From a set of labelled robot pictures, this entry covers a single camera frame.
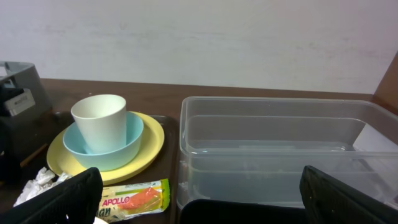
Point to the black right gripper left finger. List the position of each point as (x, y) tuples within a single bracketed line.
[(75, 200)]

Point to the clear plastic bin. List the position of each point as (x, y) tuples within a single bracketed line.
[(253, 150)]

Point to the Apollo snack wrapper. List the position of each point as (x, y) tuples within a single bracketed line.
[(125, 202)]

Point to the yellow plate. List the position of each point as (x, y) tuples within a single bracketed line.
[(60, 160)]

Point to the grey dishwasher rack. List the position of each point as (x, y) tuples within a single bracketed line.
[(20, 75)]

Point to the crumpled white tissue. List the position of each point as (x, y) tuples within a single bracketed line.
[(42, 182)]

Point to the cream cup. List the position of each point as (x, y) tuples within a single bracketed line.
[(102, 121)]

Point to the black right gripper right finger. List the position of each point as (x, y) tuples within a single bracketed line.
[(329, 200)]

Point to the light blue bowl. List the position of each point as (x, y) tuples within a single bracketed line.
[(76, 145)]

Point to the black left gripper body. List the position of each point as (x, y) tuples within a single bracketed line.
[(20, 136)]

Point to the white small plate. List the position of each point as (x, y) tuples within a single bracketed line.
[(99, 221)]

